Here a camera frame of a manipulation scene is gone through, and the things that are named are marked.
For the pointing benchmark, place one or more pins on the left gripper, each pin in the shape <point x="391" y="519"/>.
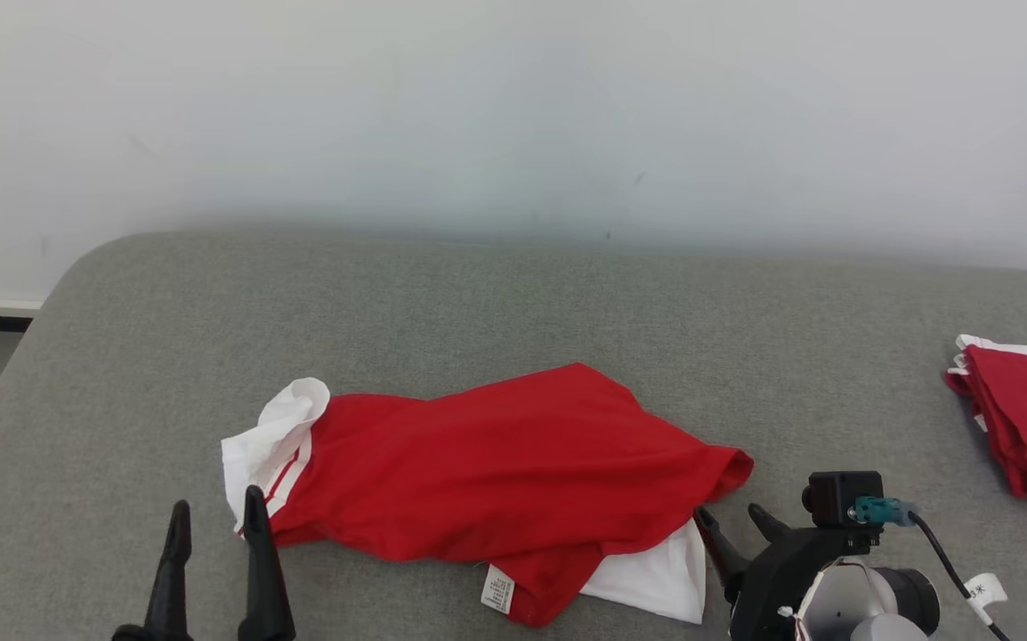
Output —
<point x="129" y="634"/>

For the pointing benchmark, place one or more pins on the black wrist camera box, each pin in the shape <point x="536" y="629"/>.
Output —
<point x="834" y="499"/>

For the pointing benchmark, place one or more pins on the red jersey with navy lettering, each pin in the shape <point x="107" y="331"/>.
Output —
<point x="496" y="463"/>

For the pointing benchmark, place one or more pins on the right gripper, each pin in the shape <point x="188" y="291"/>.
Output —
<point x="772" y="588"/>

